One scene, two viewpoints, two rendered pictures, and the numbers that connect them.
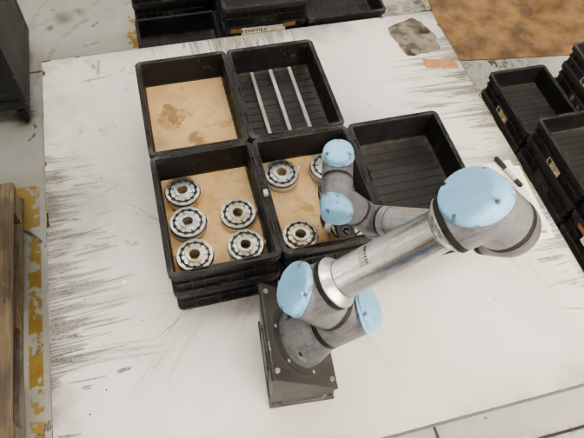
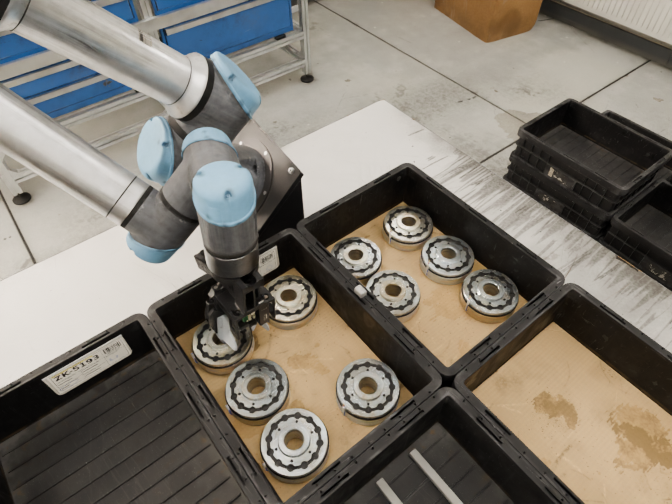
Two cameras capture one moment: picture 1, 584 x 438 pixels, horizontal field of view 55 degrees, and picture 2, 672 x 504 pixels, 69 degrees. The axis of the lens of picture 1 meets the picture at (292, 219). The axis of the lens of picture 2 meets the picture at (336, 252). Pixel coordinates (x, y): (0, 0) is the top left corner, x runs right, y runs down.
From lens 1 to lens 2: 146 cm
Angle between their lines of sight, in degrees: 71
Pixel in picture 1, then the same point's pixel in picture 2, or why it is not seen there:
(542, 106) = not seen: outside the picture
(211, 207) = (438, 301)
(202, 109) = (614, 490)
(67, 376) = (453, 158)
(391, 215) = (118, 169)
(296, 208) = (316, 352)
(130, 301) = not seen: hidden behind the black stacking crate
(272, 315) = (273, 159)
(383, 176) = (177, 490)
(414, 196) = (107, 469)
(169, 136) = (605, 393)
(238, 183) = not seen: hidden behind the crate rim
